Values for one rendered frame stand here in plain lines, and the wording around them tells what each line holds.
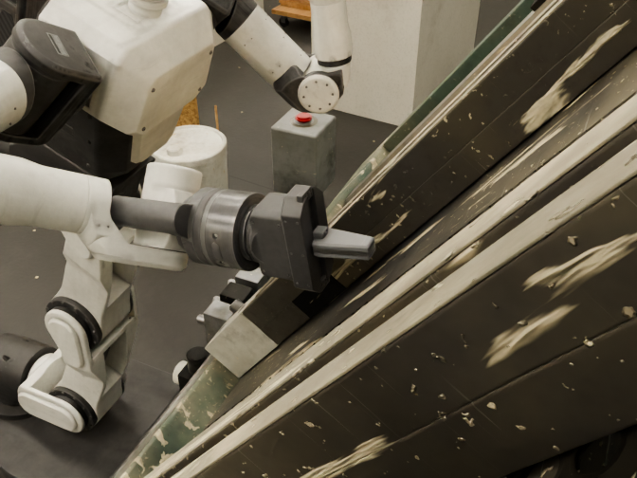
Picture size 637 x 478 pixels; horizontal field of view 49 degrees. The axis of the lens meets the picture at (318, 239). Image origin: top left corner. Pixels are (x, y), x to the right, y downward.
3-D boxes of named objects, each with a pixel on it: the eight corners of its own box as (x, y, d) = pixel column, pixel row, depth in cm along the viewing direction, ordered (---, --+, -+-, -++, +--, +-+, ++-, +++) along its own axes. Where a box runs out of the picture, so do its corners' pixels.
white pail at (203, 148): (194, 191, 312) (182, 94, 284) (249, 210, 300) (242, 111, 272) (147, 226, 290) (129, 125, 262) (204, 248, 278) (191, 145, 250)
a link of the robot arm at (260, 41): (303, 134, 134) (217, 51, 126) (310, 104, 144) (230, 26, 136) (347, 97, 129) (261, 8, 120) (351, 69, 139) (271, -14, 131)
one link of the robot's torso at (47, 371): (23, 416, 184) (9, 383, 176) (73, 366, 198) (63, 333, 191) (84, 444, 177) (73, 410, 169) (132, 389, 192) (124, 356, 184)
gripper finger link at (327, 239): (366, 257, 69) (311, 249, 72) (377, 240, 72) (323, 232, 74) (364, 244, 69) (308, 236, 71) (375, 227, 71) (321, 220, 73)
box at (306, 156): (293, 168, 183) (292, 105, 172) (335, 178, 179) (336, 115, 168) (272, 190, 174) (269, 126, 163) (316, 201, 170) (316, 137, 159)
